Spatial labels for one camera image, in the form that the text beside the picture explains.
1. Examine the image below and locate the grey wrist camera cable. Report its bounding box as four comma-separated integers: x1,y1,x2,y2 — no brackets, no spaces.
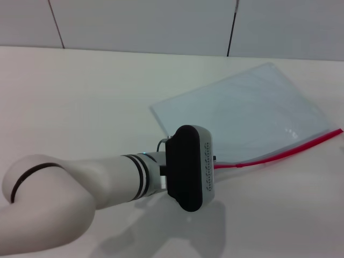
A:
156,136,174,153

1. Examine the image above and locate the black white wrist camera box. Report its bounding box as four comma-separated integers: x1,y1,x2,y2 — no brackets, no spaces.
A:
164,124,216,213

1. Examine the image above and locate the clear document bag red zipper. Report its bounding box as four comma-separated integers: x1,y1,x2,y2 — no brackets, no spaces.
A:
149,62,343,177

